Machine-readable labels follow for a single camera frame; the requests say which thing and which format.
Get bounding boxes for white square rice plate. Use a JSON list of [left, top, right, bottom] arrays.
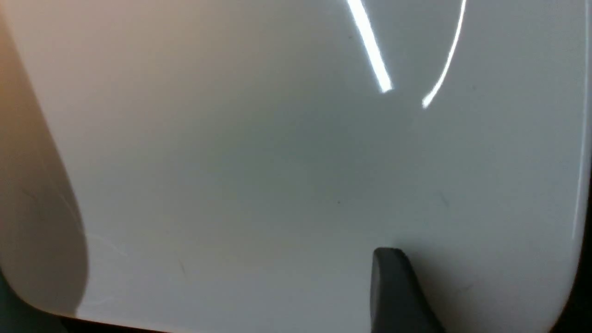
[[1, 0, 591, 333]]

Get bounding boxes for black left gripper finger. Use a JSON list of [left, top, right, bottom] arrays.
[[370, 248, 445, 333]]

